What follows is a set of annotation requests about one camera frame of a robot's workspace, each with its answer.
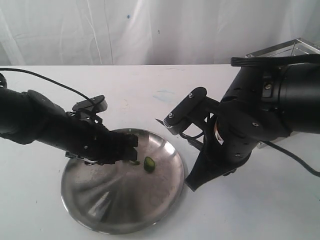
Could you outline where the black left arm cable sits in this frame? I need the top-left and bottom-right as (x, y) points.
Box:
(0, 67), (97, 103)

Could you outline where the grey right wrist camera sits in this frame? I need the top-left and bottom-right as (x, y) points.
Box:
(164, 87), (207, 126)

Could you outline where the white backdrop curtain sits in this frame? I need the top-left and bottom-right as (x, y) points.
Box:
(0, 0), (320, 66)

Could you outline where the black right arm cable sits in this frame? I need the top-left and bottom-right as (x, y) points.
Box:
(179, 56), (320, 179)

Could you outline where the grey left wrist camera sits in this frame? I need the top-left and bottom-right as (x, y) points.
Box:
(72, 95), (108, 113)

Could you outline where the round stainless steel plate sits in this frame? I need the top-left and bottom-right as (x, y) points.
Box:
(61, 128), (185, 235)

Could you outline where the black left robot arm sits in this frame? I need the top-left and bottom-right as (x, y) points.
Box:
(0, 75), (138, 165)

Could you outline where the black kitchen knife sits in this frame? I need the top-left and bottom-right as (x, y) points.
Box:
(155, 118), (204, 151)

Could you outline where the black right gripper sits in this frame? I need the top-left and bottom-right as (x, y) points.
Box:
(185, 137), (250, 192)

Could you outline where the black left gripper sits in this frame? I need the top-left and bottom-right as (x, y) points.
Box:
(65, 123), (139, 166)

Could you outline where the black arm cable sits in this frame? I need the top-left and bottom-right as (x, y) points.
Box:
(179, 56), (320, 179)
(0, 67), (97, 103)

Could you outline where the chrome wire utensil basket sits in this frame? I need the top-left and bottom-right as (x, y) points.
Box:
(241, 38), (320, 141)

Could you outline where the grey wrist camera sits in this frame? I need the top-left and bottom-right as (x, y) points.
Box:
(164, 87), (207, 126)
(72, 95), (108, 113)

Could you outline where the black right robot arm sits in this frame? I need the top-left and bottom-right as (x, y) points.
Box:
(185, 54), (320, 191)

